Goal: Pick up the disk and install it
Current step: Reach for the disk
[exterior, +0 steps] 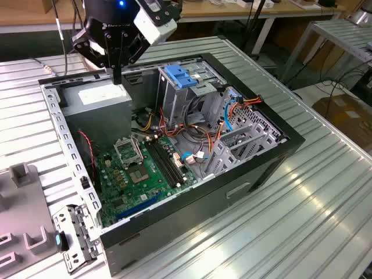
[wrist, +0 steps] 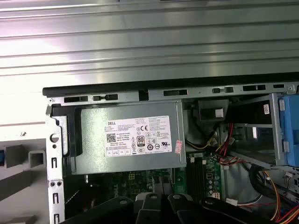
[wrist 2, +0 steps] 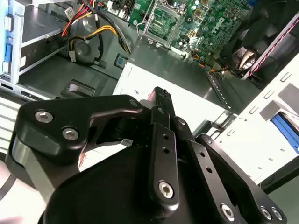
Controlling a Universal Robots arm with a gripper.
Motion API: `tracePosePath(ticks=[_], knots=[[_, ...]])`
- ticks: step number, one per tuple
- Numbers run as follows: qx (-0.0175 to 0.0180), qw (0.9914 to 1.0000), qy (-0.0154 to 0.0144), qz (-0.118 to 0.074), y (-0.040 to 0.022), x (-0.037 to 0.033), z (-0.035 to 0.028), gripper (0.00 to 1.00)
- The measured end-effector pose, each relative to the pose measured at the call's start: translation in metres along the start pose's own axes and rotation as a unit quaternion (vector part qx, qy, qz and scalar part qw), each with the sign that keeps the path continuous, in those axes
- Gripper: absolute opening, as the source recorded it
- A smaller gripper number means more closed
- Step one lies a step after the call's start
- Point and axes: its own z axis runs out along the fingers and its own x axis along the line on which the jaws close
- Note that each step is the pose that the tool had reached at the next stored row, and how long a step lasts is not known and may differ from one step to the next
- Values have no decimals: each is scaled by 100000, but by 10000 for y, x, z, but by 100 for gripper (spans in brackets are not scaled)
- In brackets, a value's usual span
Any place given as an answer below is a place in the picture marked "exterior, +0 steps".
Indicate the metal slot cover bracket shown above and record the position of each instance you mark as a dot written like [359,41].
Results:
[65,221]

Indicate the grey power supply unit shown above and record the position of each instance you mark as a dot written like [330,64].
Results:
[98,122]

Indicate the black desk device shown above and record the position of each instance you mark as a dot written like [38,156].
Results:
[327,3]

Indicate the metal optical drive cage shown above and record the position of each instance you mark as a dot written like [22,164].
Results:
[174,101]

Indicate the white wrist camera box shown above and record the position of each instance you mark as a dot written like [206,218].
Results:
[151,26]

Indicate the CPU socket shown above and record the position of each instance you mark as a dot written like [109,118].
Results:
[139,174]

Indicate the black open PC case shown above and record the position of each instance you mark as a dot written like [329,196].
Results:
[189,221]

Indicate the metal disk bay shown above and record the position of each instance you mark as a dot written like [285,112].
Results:
[223,164]

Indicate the blue expansion slot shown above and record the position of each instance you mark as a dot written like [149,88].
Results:
[136,207]

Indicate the black RAM slot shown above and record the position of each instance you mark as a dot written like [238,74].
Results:
[162,166]
[170,162]

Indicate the grey parts rack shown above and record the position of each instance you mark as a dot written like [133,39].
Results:
[23,209]

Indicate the wooden desk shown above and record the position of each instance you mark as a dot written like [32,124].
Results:
[200,12]

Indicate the blue drive cage latch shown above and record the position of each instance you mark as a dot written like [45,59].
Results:
[180,77]

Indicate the black latch with blue tab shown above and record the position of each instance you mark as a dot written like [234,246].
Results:
[58,240]

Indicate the green motherboard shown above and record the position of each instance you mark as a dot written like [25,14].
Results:
[151,189]

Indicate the metal slat side table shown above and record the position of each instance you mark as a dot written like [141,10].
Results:
[337,32]

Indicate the large brown cardboard box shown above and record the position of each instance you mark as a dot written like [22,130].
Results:
[343,113]

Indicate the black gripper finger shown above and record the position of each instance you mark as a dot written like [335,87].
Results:
[84,43]
[136,48]

